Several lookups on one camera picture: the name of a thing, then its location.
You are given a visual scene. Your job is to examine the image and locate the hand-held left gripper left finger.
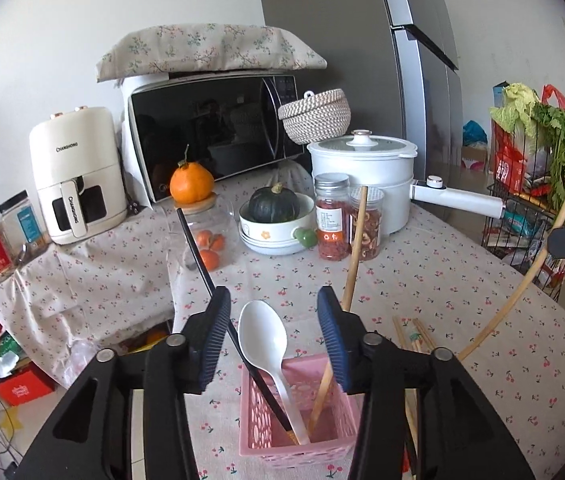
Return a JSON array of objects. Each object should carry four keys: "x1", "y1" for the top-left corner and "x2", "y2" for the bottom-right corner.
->
[{"x1": 12, "y1": 285, "x2": 233, "y2": 480}]

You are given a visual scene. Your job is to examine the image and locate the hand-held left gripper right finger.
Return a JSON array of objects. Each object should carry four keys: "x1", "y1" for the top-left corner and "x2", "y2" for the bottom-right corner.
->
[{"x1": 316, "y1": 285, "x2": 536, "y2": 480}]

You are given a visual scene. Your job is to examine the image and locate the wooden chopstick with green print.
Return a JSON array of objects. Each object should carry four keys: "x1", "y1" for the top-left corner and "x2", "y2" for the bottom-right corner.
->
[
  {"x1": 411, "y1": 317, "x2": 437, "y2": 353},
  {"x1": 393, "y1": 316, "x2": 419, "y2": 461}
]

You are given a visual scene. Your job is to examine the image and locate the pink plastic utensil basket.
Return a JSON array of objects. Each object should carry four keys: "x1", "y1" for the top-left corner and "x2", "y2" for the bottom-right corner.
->
[{"x1": 239, "y1": 353, "x2": 364, "y2": 467}]

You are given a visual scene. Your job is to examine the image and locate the white plastic spoon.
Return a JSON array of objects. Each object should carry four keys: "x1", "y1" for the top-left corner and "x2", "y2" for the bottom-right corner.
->
[{"x1": 238, "y1": 300, "x2": 311, "y2": 446}]

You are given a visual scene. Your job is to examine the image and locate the yellow cardboard box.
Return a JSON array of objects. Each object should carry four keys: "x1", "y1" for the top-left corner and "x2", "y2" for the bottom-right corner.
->
[{"x1": 126, "y1": 326, "x2": 171, "y2": 357}]

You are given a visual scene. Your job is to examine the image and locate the black chopstick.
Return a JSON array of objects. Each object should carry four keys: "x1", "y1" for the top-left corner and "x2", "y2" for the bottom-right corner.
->
[{"x1": 175, "y1": 207, "x2": 294, "y2": 434}]

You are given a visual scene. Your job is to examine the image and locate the green leafy herbs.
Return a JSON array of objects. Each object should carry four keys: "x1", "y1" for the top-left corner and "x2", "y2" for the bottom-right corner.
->
[{"x1": 529, "y1": 102, "x2": 565, "y2": 212}]

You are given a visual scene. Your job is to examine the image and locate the red printed bag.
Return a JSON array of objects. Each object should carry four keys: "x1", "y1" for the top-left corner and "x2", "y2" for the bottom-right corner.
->
[{"x1": 492, "y1": 125, "x2": 529, "y2": 192}]

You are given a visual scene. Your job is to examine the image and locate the white ceramic dish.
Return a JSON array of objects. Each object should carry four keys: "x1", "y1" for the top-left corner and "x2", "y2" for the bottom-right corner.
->
[{"x1": 241, "y1": 230, "x2": 309, "y2": 256}]

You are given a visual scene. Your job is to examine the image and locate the cherry-print tablecloth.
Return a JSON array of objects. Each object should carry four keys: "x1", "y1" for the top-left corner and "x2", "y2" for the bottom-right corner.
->
[{"x1": 0, "y1": 175, "x2": 565, "y2": 480}]

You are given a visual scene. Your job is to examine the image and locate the jar of dried slices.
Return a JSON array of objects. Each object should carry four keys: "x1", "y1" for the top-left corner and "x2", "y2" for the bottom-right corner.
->
[{"x1": 350, "y1": 185, "x2": 386, "y2": 261}]

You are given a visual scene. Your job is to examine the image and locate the glass jar with wooden lid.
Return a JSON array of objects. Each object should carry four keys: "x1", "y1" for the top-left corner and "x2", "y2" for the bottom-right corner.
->
[{"x1": 164, "y1": 195, "x2": 241, "y2": 274}]

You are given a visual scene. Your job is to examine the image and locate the jar of red berries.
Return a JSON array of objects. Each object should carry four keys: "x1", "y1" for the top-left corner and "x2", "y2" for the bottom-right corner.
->
[{"x1": 313, "y1": 173, "x2": 353, "y2": 261}]

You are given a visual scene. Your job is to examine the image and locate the white flower-print bowl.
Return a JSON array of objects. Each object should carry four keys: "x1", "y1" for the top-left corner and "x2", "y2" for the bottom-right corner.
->
[{"x1": 239, "y1": 192, "x2": 318, "y2": 251}]

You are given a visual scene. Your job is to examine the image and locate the clear plastic bag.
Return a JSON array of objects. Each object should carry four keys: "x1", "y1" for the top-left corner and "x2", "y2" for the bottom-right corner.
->
[{"x1": 64, "y1": 339, "x2": 102, "y2": 387}]

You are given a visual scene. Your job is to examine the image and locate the dark green pumpkin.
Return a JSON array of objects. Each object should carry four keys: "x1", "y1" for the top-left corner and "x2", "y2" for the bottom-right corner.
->
[{"x1": 247, "y1": 182, "x2": 298, "y2": 224}]

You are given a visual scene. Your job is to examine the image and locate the napa cabbage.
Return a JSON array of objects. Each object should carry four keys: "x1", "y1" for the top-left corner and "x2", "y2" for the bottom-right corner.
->
[{"x1": 491, "y1": 82, "x2": 542, "y2": 137}]

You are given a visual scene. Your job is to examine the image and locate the blue plastic bag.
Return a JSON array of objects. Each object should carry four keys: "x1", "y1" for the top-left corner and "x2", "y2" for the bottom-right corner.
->
[{"x1": 463, "y1": 120, "x2": 489, "y2": 147}]

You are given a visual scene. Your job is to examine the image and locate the large orange with stem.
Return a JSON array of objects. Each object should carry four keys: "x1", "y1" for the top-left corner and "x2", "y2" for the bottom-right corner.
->
[{"x1": 170, "y1": 144, "x2": 215, "y2": 207}]

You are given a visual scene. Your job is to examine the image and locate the blue box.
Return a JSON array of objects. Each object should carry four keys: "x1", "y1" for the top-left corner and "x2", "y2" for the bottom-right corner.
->
[{"x1": 492, "y1": 81, "x2": 512, "y2": 109}]

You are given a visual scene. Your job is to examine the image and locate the white electric cooking pot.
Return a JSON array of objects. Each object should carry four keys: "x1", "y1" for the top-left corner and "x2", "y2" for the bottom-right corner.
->
[{"x1": 307, "y1": 129, "x2": 506, "y2": 237}]

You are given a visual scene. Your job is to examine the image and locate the red box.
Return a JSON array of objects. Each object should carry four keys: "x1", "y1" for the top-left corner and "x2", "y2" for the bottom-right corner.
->
[{"x1": 0, "y1": 366, "x2": 56, "y2": 407}]

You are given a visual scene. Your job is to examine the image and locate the black and silver microwave oven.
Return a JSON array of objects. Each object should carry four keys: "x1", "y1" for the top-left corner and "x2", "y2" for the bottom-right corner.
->
[{"x1": 127, "y1": 74, "x2": 300, "y2": 205}]

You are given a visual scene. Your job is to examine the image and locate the clear container with black lid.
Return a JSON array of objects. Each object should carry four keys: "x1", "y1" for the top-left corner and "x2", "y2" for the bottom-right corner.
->
[{"x1": 0, "y1": 189, "x2": 48, "y2": 257}]

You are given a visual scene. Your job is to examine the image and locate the woven lidded basket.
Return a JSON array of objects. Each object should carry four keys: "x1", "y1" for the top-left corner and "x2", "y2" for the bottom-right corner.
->
[{"x1": 277, "y1": 88, "x2": 353, "y2": 146}]

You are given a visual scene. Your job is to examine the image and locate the cream air fryer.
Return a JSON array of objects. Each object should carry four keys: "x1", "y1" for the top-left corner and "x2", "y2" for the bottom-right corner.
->
[{"x1": 29, "y1": 104, "x2": 128, "y2": 246}]

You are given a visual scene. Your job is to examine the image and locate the floral cushion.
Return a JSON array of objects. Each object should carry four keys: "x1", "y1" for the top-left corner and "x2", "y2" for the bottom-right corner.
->
[{"x1": 95, "y1": 23, "x2": 329, "y2": 83}]

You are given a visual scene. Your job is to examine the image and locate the grey refrigerator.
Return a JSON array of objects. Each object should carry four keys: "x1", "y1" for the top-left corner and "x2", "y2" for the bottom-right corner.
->
[{"x1": 254, "y1": 0, "x2": 464, "y2": 196}]

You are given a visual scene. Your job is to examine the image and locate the black wire rack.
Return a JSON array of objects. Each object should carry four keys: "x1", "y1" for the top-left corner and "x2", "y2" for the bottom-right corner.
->
[{"x1": 481, "y1": 110, "x2": 565, "y2": 303}]

